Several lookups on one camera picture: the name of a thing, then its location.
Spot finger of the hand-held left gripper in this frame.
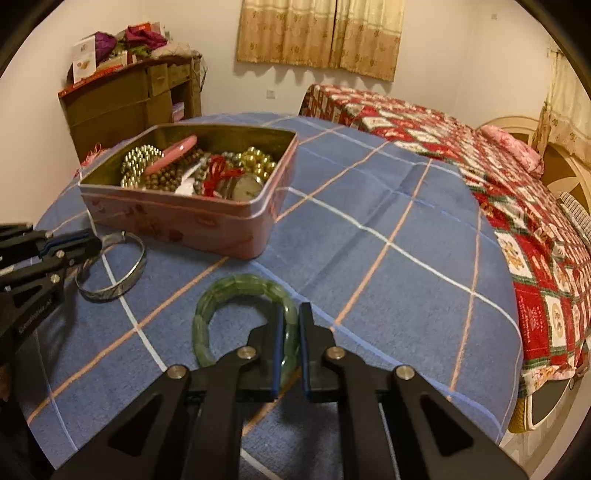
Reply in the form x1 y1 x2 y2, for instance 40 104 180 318
0 237 105 296
0 223 95 267

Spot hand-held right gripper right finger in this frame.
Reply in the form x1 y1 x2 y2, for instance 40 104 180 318
299 302 527 480

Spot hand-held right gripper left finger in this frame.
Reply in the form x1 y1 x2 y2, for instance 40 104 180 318
51 305 284 480

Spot silver bangle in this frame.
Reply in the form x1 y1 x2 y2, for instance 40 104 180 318
74 232 147 302

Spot green jade bracelet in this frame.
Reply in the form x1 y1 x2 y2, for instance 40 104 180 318
192 273 300 388

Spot small gold bead necklace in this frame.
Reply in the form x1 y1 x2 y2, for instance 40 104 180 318
121 144 162 188

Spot pink metal tin box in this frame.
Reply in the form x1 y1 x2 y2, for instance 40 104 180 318
78 122 298 260

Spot pink bangle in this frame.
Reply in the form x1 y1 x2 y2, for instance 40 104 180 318
143 135 198 176

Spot bead string with red tassel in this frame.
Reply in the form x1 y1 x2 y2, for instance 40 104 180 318
194 152 244 197

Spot silver wristwatch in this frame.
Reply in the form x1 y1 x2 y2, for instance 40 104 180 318
226 173 266 202

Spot blue checked blanket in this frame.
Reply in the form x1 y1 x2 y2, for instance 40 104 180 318
25 113 525 480

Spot cardboard boxes with clutter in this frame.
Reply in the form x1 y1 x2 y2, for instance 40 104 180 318
58 54 204 163

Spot red flat box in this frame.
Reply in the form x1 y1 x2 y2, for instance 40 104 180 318
58 62 134 97

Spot white printed box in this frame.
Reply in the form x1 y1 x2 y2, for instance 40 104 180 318
71 34 98 84

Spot purple cloth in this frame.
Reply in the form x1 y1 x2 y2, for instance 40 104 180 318
95 31 118 61

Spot magenta cloth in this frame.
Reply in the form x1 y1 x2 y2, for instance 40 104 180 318
124 25 168 49

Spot pink floral pillow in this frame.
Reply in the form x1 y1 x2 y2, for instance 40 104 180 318
480 124 546 178

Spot beige patterned curtain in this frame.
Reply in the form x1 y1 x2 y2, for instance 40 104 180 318
531 44 591 158
330 0 406 83
236 0 340 70

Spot brown wooden bead necklace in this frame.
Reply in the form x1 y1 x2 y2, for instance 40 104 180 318
145 150 208 192

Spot large gold pearl necklace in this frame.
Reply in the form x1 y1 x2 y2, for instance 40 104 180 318
240 147 278 183

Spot thin dark cable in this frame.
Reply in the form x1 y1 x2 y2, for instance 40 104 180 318
196 55 208 116

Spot cream wooden bed frame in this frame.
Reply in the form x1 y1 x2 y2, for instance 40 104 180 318
475 115 591 435

